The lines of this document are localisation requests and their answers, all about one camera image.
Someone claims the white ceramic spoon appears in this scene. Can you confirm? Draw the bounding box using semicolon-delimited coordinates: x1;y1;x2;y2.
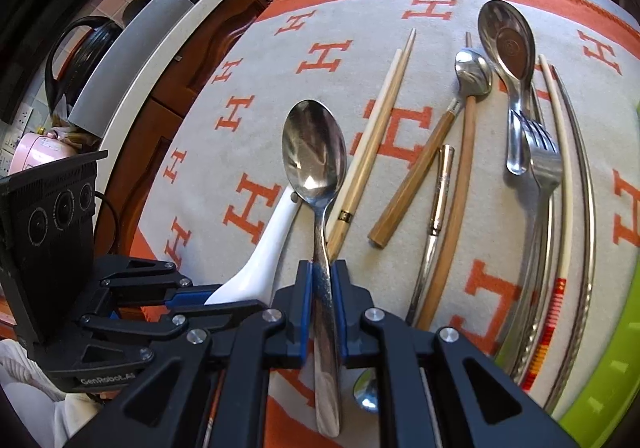
205;185;299;305

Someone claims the light bamboo chopstick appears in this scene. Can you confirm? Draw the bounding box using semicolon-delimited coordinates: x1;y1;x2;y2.
326;49;402;239
326;28;416;262

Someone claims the steel teaspoon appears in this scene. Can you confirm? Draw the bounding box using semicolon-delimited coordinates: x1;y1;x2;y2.
282;100;347;438

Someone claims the gold metal pen-like utensil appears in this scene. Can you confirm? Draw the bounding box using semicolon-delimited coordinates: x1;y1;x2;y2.
406;144;454;327

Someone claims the steel fork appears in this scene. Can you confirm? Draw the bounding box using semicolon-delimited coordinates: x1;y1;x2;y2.
495;116;563;384

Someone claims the wooden-handled steel spoon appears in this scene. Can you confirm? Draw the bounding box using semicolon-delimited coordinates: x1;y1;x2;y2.
368;48;492;248

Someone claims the large steel serving spoon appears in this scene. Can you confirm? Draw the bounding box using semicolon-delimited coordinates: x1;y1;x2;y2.
477;0;535;176

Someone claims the lime green plastic tray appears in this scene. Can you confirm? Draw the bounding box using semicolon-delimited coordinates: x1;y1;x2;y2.
556;99;640;448

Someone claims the pink kettle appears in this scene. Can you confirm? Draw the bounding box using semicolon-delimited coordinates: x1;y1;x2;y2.
9;130;77;174

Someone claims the steel chopstick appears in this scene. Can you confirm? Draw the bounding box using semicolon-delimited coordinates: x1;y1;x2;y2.
541;65;598;414

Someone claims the orange grey H-pattern cloth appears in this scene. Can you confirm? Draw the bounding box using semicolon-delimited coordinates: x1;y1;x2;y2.
131;0;639;447

